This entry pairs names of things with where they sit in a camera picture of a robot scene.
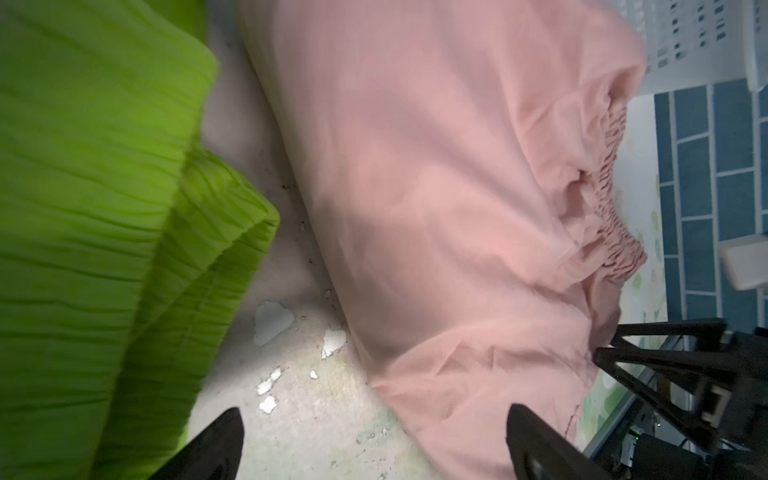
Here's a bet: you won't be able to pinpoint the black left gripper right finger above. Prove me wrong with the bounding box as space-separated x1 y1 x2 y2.
506 404 611 480

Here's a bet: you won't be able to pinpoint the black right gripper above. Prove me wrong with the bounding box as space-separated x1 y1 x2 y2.
593 318 767 450

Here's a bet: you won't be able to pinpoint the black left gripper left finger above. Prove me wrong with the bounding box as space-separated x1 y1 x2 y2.
150 407 245 480

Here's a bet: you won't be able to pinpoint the lime green shorts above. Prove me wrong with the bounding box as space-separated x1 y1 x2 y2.
1 1 279 479

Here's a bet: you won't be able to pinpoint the pink shorts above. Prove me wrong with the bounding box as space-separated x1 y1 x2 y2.
238 1 646 479

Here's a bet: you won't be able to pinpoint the white plastic basket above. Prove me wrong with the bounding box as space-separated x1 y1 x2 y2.
610 0 767 95

